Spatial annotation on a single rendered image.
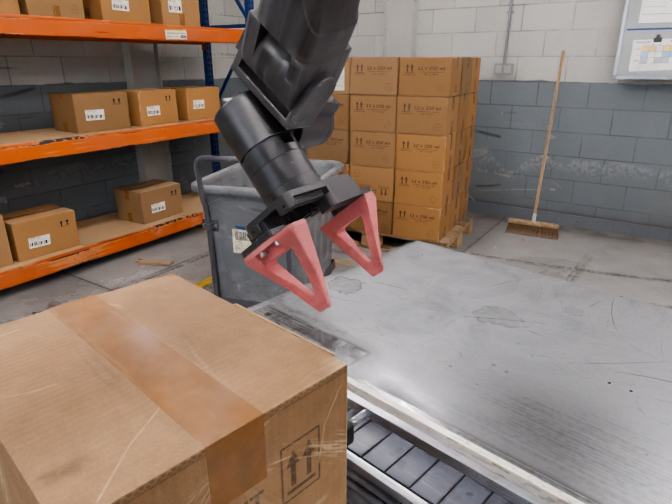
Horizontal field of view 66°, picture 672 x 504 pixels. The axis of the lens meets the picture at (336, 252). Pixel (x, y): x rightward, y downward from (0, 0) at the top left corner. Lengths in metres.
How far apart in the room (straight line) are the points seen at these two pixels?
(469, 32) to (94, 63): 3.18
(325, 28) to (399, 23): 4.89
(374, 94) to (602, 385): 2.98
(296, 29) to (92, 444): 0.33
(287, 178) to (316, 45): 0.12
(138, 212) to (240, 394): 3.86
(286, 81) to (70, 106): 3.51
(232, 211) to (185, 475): 2.26
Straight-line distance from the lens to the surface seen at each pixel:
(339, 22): 0.42
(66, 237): 3.88
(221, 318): 0.54
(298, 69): 0.42
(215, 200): 2.62
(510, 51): 4.96
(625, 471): 0.88
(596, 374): 1.08
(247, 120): 0.48
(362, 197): 0.51
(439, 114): 3.59
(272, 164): 0.47
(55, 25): 3.74
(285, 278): 0.44
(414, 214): 3.76
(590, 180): 4.90
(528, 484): 0.69
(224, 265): 2.75
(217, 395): 0.43
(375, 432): 0.76
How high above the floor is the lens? 1.37
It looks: 20 degrees down
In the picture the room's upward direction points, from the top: straight up
